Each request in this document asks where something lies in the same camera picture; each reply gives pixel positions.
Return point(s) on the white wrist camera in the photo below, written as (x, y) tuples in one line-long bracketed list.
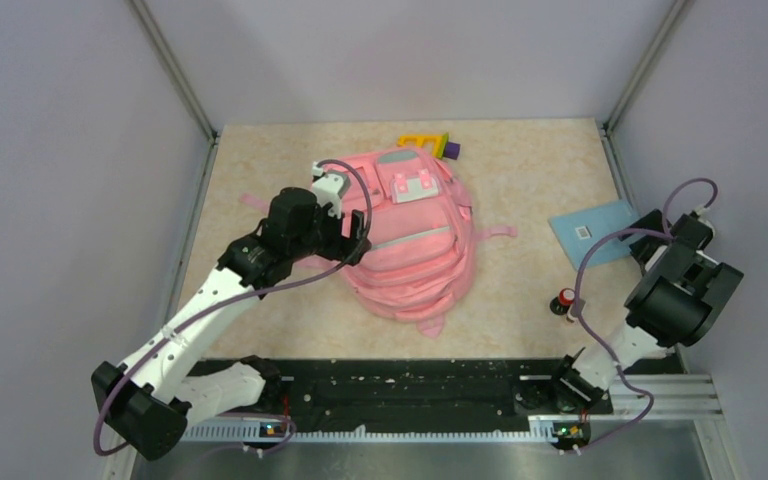
[(330, 185), (701, 231)]

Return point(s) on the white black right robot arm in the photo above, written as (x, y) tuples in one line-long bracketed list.
[(681, 294)]

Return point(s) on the pink student backpack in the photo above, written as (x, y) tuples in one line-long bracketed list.
[(423, 238)]

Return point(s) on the aluminium frame rail left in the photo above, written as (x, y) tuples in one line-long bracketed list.
[(197, 150)]

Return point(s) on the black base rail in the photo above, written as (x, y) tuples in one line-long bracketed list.
[(410, 396)]

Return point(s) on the aluminium frame rail right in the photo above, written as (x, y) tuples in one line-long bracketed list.
[(648, 125)]

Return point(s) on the aluminium frame rail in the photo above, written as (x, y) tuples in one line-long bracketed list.
[(197, 150), (648, 125)]

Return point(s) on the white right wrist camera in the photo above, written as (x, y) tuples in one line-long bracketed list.
[(701, 231)]

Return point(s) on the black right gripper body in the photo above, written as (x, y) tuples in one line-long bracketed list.
[(638, 247)]

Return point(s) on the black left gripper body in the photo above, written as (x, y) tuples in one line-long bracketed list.
[(325, 237)]

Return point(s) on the red black stamp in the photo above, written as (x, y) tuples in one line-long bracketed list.
[(562, 303)]

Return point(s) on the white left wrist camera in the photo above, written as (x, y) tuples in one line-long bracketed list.
[(330, 185)]

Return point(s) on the yellow green purple toy block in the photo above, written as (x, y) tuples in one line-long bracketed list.
[(440, 146)]

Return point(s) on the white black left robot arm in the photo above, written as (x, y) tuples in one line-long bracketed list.
[(148, 400)]

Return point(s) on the light blue notebook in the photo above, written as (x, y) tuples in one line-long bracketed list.
[(578, 231)]

